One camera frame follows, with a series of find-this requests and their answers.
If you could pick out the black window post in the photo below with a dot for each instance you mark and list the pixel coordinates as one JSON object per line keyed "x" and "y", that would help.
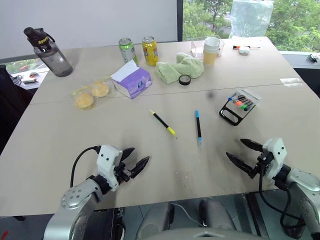
{"x": 180, "y": 20}

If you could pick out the grey curved robot torso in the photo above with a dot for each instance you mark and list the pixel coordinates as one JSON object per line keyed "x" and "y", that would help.
{"x": 207, "y": 233}

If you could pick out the grey rounded shape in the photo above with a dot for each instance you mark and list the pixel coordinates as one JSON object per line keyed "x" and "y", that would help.
{"x": 152, "y": 220}
{"x": 217, "y": 212}

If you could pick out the pack of coloured markers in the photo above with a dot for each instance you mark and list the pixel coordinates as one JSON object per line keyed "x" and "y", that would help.
{"x": 231, "y": 113}

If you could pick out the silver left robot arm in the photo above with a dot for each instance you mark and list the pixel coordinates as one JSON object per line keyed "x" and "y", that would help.
{"x": 75, "y": 200}

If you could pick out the green drink can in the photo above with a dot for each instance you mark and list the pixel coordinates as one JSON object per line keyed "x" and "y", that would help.
{"x": 128, "y": 51}

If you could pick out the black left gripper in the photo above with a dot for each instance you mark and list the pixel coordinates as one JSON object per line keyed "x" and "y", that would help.
{"x": 123, "y": 173}

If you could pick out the round yellow bread bun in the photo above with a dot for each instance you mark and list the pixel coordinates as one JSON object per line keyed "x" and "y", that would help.
{"x": 100, "y": 89}
{"x": 84, "y": 101}

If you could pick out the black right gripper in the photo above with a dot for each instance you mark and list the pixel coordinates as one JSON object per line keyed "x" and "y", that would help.
{"x": 265, "y": 162}

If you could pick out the red black small screwdriver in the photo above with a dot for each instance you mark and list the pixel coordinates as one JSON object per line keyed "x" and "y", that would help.
{"x": 236, "y": 47}

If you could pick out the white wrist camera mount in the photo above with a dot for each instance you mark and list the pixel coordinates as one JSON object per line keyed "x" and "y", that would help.
{"x": 107, "y": 160}
{"x": 276, "y": 155}

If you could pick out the grey sports water bottle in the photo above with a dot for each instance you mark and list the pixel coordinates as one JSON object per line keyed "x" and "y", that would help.
{"x": 53, "y": 60}

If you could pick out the clear plastic container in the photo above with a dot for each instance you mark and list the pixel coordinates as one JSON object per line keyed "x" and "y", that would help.
{"x": 197, "y": 48}

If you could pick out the orange capped pen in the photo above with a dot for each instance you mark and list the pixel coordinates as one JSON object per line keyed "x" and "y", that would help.
{"x": 241, "y": 102}

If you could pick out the green capped pen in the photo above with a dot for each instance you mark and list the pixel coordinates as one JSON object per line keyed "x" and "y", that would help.
{"x": 246, "y": 107}

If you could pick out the blue capped black pen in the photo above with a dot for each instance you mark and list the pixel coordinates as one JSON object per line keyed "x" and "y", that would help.
{"x": 198, "y": 127}

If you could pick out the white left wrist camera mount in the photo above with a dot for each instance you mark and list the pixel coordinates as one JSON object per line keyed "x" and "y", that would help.
{"x": 107, "y": 160}

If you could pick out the plastic cup with juice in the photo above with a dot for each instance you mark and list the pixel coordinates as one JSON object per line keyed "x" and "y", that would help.
{"x": 211, "y": 52}

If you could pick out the small dark gadget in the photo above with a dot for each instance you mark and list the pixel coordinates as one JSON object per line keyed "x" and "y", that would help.
{"x": 314, "y": 58}

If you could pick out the orange grey small device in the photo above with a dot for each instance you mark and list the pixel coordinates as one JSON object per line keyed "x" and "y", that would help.
{"x": 31, "y": 79}

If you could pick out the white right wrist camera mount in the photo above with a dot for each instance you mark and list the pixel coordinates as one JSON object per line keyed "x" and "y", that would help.
{"x": 276, "y": 155}

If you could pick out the clear tape strip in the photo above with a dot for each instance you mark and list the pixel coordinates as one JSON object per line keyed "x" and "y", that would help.
{"x": 291, "y": 82}

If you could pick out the green towel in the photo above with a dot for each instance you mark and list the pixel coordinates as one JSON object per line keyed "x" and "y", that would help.
{"x": 177, "y": 68}

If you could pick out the black tape roll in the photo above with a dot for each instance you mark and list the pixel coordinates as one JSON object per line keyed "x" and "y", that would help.
{"x": 180, "y": 80}

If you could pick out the yellow capped black pen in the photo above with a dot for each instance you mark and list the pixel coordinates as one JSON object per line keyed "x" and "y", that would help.
{"x": 162, "y": 121}

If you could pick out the clear bread bag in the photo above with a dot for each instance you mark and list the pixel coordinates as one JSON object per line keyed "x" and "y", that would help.
{"x": 82, "y": 91}

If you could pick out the yellow drink can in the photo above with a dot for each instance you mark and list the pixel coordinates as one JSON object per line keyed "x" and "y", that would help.
{"x": 150, "y": 52}

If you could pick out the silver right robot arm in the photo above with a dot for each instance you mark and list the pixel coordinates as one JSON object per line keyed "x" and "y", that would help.
{"x": 303, "y": 190}

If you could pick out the purple tissue box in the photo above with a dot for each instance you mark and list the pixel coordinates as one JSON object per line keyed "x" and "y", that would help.
{"x": 136, "y": 82}

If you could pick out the small white case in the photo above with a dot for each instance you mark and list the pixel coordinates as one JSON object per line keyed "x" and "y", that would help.
{"x": 244, "y": 50}

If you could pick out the clear plastic bag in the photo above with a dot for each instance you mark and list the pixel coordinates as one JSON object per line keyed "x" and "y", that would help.
{"x": 250, "y": 20}

